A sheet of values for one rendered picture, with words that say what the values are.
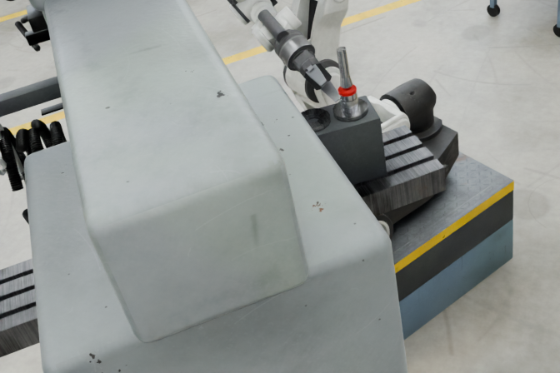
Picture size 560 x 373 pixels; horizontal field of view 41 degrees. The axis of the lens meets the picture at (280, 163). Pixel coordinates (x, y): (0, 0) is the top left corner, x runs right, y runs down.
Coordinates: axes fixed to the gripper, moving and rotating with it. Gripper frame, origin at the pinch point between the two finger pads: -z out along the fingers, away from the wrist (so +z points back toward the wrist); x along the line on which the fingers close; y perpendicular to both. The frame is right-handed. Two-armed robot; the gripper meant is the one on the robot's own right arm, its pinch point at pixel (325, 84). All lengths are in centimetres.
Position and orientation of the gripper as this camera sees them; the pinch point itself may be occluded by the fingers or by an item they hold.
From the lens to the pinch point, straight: 193.9
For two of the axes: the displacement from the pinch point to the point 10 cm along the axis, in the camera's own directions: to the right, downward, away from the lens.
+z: -5.4, -6.9, 4.8
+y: 7.4, -6.6, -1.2
